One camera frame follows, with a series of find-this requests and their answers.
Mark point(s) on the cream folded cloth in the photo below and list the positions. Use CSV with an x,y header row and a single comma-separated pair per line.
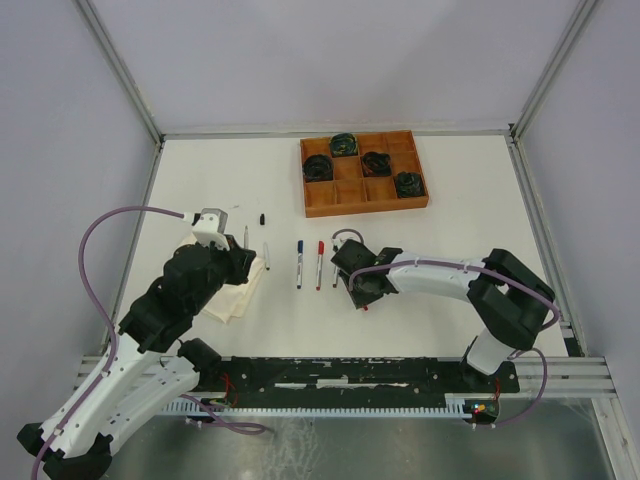
x,y
235,295

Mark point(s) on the aluminium frame left post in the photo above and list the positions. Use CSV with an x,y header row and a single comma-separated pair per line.
x,y
97,28

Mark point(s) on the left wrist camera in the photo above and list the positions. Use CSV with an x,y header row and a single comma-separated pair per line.
x,y
208,227

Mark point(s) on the aluminium frame post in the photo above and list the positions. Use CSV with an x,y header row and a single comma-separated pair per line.
x,y
569,39
97,28

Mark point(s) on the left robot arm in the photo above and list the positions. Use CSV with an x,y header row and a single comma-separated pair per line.
x,y
80,440

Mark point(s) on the aluminium frame right post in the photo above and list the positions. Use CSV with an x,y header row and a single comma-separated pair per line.
x,y
569,39

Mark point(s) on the white marker black end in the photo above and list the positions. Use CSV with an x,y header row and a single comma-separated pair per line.
x,y
266,256

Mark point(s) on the white marker blue end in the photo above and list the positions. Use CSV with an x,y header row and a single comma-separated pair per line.
x,y
299,270

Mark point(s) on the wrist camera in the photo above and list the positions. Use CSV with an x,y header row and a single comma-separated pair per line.
x,y
208,227
337,244

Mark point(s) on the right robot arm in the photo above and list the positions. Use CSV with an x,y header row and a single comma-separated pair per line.
x,y
513,303

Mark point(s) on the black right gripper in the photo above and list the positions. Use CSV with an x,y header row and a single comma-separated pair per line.
x,y
359,299

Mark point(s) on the white marker red end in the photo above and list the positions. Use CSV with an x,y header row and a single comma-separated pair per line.
x,y
319,271

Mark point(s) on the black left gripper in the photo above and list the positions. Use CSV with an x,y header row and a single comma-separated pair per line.
x,y
241,260

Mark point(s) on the aluminium frame back rail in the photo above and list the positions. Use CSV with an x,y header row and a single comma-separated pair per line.
x,y
316,134

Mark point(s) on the wooden compartment tray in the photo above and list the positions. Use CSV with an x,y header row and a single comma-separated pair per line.
x,y
362,173

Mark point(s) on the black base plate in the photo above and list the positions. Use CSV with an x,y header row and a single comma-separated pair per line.
x,y
340,383

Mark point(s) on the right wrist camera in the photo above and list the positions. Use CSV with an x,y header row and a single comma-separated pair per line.
x,y
337,244

